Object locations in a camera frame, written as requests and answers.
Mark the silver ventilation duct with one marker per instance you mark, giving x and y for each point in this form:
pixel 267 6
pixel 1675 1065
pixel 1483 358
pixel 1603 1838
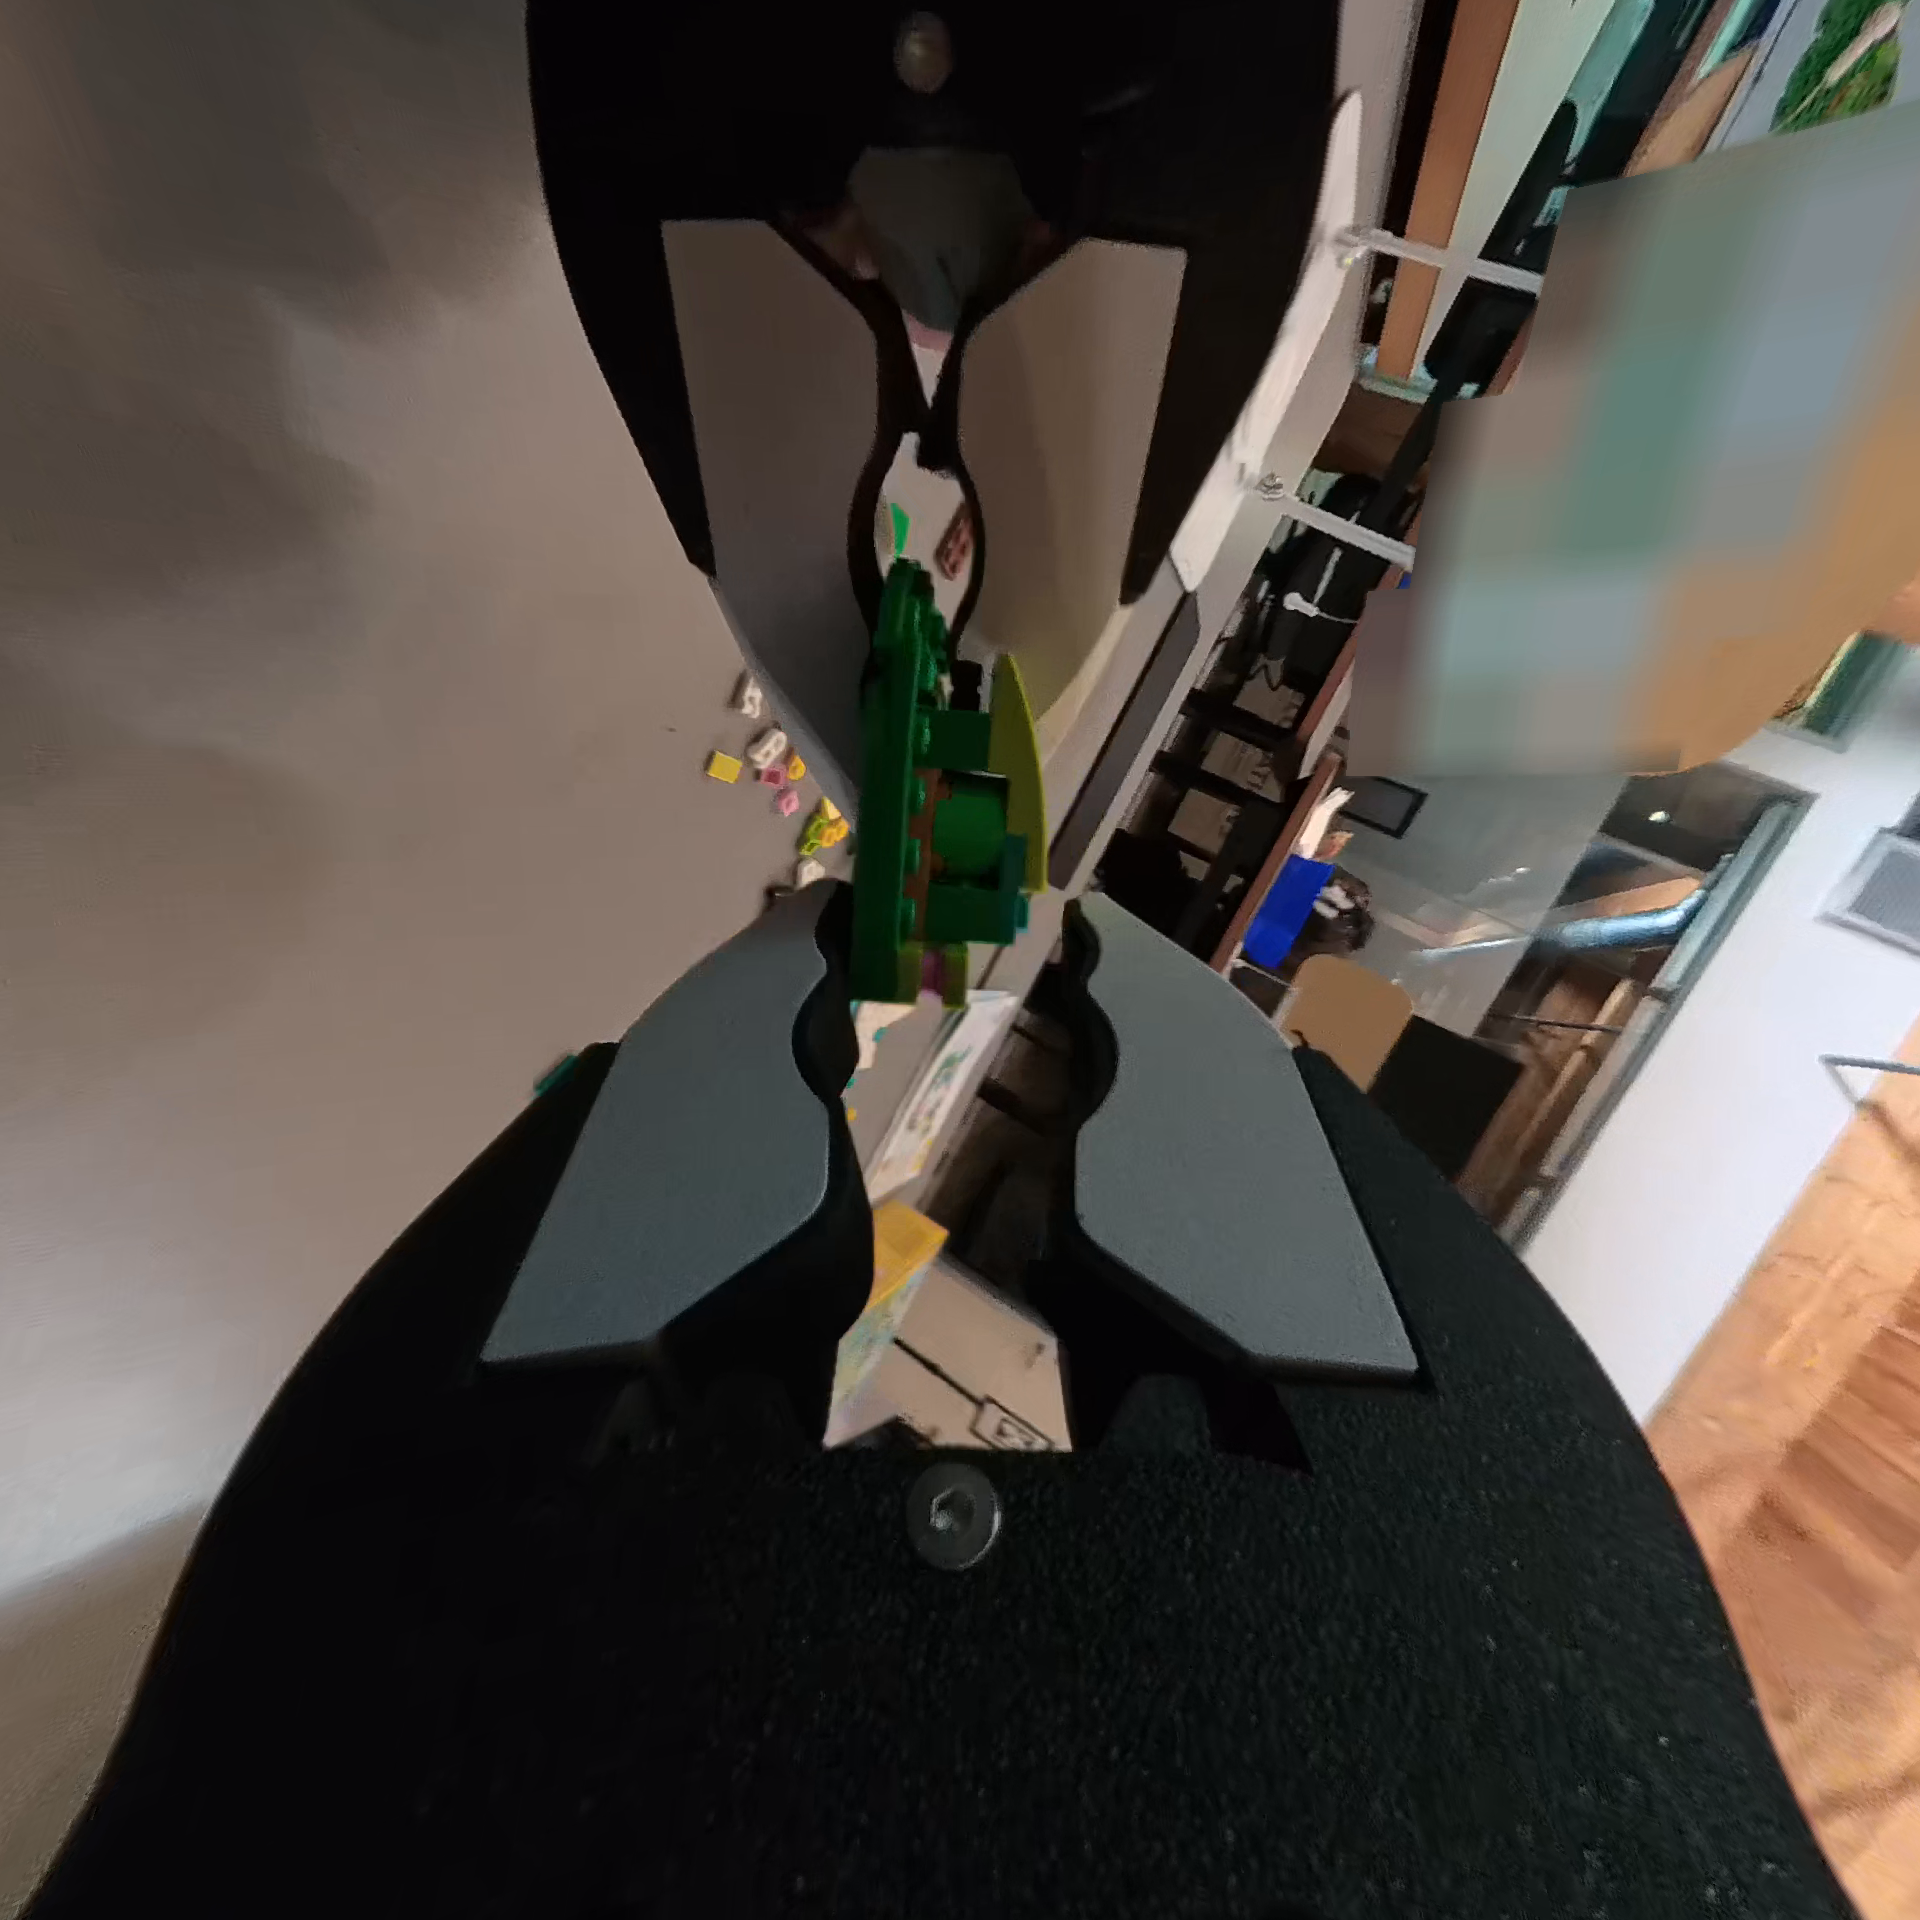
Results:
pixel 1627 918

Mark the black table panel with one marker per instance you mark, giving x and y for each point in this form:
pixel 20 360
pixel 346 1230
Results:
pixel 1125 750

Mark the black rectangular board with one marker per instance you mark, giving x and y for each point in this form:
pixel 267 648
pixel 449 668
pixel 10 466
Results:
pixel 1446 1103

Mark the pile of colourful lego pieces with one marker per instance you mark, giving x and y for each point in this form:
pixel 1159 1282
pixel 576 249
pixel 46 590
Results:
pixel 822 842

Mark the yellow lego box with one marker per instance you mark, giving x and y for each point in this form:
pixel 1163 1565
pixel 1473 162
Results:
pixel 892 1276

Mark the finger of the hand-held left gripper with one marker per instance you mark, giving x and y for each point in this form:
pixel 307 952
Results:
pixel 765 449
pixel 1080 449

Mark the green lego build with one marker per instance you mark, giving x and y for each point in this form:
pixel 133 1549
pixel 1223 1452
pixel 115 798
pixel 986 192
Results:
pixel 900 780

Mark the glass window wall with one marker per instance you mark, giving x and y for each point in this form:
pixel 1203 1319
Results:
pixel 1575 855

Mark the teal lego plate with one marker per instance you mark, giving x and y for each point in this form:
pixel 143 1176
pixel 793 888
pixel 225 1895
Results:
pixel 555 1073

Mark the pink lego plate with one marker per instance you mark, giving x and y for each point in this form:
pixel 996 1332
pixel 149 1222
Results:
pixel 782 796

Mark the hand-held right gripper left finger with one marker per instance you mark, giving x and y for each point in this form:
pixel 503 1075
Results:
pixel 676 1185

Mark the blue storage bin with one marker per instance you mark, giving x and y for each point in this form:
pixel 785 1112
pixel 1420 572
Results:
pixel 1293 900

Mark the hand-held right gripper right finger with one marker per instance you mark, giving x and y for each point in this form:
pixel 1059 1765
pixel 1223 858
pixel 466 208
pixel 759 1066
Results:
pixel 1229 1216

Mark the wall vent grille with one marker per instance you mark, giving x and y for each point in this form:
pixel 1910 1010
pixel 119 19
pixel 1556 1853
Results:
pixel 1875 892

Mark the lego instruction booklet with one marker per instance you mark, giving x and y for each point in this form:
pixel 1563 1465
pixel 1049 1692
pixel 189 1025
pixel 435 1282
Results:
pixel 939 1096

